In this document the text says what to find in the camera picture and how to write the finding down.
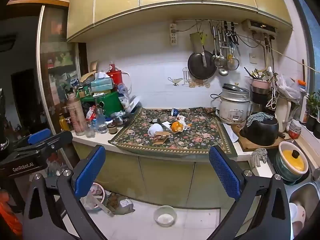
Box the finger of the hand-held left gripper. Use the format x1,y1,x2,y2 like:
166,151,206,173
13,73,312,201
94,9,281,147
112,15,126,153
37,131,73,155
11,128,52,152

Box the floral green mat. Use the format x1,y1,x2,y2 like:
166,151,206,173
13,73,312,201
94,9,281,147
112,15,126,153
108,107,238,159

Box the white electric kettle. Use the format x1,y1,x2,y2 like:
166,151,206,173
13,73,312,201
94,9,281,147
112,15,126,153
275,94,292,133

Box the teal knitted cloth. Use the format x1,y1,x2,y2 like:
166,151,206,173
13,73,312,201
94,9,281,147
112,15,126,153
246,112,276,128

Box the black kitchen scissors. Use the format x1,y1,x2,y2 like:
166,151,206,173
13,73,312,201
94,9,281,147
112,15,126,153
226,30,240,46

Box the kitchen cleaver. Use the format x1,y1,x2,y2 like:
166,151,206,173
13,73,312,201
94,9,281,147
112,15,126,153
189,32,208,68

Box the metal mesh strainer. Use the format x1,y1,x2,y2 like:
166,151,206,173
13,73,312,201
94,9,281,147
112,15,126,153
227,52,240,71

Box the white power strip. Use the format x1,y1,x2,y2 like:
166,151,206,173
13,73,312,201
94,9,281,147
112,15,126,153
169,23,178,47

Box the thin clothesline cord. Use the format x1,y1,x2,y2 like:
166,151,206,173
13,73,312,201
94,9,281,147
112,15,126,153
236,34,320,73

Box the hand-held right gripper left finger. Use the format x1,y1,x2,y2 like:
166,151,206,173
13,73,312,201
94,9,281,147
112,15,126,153
22,145,110,240

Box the glass door cabinet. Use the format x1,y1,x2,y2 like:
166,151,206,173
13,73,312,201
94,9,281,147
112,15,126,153
37,5,88,135

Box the stacked small bowls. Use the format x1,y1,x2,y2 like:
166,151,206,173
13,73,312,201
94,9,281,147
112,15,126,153
289,119,302,139

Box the yellow-green base cabinet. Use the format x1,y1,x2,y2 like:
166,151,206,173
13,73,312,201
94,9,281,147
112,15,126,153
72,142,253,209

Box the wooden cutting board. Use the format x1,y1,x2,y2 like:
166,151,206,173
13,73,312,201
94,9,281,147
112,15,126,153
231,124,293,152

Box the white wall water heater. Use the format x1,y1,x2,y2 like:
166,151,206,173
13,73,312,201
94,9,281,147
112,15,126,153
241,19,278,37

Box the metal utensil rail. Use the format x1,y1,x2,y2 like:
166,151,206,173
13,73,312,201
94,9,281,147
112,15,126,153
175,19,240,24

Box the clear water bottle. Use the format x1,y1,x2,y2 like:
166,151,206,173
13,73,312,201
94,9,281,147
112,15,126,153
95,107,109,134

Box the green lid spice jars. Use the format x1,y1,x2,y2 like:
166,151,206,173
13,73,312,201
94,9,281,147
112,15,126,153
76,86,91,98

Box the clear floor bowl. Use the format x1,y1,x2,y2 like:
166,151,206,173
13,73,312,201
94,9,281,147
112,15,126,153
153,205,177,227

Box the yellow bottle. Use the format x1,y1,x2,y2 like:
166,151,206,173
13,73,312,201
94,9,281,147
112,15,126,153
59,114,72,132

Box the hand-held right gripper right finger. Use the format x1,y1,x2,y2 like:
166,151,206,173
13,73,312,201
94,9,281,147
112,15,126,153
207,145,297,240

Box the green metal box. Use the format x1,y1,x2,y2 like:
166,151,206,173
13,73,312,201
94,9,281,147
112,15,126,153
80,91,124,118

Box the white red tissue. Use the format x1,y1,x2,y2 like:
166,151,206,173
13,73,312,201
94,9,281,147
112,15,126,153
176,115,193,131

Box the brown cardboard piece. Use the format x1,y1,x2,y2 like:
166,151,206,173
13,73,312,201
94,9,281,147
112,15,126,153
153,131,170,144

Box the red box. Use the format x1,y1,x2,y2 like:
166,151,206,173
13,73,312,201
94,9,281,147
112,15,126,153
106,64,123,85

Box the clear blue printed bag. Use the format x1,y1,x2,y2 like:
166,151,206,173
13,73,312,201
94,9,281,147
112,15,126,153
117,82,131,98

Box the grey rag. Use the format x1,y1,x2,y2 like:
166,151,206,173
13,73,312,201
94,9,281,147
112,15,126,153
250,148,268,168

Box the white paper cupcake liner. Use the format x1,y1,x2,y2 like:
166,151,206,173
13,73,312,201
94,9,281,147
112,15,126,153
147,124,163,137

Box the white rice cooker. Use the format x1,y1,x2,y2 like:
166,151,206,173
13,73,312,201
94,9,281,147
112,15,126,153
215,83,252,125

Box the black round container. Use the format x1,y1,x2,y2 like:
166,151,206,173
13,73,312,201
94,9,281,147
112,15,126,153
251,88,274,106

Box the pink utensil holder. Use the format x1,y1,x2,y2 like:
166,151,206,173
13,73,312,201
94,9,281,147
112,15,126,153
251,79,272,89

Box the potted green plant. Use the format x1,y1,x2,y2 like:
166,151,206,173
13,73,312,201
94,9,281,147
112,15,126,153
305,91,320,132

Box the plastic bag of food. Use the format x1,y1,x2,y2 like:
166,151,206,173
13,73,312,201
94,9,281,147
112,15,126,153
105,192,136,216

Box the metal slotted skimmer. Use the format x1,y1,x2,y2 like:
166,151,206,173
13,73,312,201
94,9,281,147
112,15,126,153
212,25,227,69

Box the black clay pot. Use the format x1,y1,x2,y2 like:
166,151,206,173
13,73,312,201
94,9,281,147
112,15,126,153
239,116,279,147

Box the clear plastic bag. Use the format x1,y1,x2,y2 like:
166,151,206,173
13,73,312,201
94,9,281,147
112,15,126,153
276,75,302,104

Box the black frying pan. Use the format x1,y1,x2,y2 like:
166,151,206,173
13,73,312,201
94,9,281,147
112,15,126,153
187,51,217,80

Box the steel sink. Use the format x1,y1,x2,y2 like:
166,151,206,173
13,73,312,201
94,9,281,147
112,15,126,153
265,140,320,240

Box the window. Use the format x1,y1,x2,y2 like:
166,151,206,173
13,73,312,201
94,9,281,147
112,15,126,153
287,0,320,93

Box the teal tissue box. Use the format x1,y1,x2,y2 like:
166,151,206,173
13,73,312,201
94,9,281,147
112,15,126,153
90,77,112,93

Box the pot with yellow lid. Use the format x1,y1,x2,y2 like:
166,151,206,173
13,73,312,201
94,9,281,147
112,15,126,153
275,141,310,182

